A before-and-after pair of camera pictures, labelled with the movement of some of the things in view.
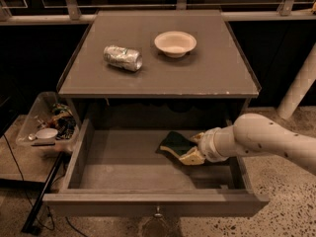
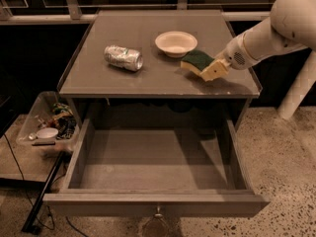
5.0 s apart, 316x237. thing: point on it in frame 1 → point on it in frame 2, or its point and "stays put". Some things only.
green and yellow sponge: x=174 y=145 → x=197 y=61
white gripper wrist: x=208 y=146 → x=234 y=54
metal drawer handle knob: x=158 y=214 stays put
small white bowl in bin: x=46 y=134 stays put
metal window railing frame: x=71 y=8 stays put
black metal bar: x=30 y=227 stays put
